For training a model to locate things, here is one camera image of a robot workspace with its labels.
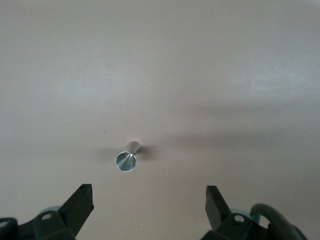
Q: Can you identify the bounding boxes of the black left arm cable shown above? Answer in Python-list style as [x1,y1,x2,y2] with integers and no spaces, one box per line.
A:
[250,203,309,240]

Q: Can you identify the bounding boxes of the steel double jigger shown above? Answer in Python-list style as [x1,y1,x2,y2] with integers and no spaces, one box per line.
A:
[115,140,143,173]

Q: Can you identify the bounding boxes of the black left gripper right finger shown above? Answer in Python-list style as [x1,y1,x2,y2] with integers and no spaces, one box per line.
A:
[199,185,271,240]

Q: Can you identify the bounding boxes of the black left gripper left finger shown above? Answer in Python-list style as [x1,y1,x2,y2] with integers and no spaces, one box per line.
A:
[31,183,95,240]

